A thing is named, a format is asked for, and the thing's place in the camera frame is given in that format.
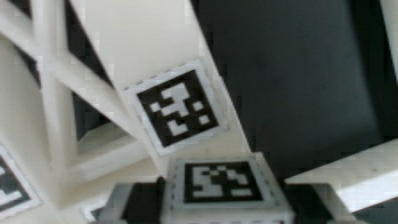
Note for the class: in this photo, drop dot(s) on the white tagged cube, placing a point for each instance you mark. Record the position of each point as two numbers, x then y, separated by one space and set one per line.
222 192

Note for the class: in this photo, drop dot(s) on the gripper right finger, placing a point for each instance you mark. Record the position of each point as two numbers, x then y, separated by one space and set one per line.
316 204

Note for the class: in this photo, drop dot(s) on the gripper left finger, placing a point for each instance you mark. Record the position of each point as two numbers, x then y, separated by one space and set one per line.
133 203

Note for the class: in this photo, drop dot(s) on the white chair back frame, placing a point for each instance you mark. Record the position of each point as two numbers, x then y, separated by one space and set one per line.
85 49

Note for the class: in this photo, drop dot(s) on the white U-shaped obstacle fence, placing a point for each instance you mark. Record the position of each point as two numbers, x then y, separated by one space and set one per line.
355 181

